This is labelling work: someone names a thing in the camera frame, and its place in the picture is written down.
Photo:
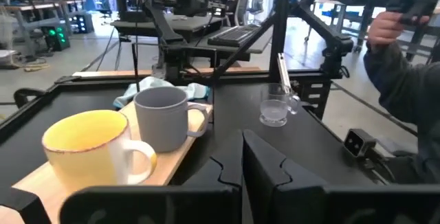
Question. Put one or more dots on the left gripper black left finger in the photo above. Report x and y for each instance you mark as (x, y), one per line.
(223, 165)

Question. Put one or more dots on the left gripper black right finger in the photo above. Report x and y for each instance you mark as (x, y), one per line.
(264, 169)

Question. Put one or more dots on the grey mug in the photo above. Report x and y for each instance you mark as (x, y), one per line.
(161, 124)

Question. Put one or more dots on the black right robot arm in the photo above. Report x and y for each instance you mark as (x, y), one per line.
(165, 28)

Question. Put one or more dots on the small clear glass cup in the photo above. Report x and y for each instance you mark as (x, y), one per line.
(273, 114)

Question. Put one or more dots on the silver metal strip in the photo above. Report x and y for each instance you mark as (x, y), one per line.
(283, 73)

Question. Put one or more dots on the light blue cloth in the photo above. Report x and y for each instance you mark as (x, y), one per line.
(144, 83)

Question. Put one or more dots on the black keyboard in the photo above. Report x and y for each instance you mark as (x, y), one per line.
(233, 35)

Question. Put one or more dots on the thin black rod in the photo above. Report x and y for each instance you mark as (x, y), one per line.
(135, 66)

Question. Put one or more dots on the grey desk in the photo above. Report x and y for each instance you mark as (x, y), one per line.
(192, 23)

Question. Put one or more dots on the grey office chair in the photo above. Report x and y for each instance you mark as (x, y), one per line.
(256, 2)
(242, 9)

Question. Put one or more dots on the person's hand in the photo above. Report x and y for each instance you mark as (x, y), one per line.
(385, 28)

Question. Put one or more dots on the computer tower with white lights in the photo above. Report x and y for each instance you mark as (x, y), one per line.
(80, 23)

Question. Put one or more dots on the computer tower with green lights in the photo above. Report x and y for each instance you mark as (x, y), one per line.
(56, 38)

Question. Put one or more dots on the wooden workbench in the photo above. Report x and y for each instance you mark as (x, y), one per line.
(31, 9)

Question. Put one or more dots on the black perforated bracket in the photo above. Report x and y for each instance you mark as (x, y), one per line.
(316, 97)

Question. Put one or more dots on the grey table-level camera box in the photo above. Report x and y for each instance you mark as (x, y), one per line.
(355, 143)

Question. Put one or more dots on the black diagonal frame brace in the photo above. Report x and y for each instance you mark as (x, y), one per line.
(244, 47)

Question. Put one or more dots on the black vertical frame post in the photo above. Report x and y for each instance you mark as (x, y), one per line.
(280, 28)

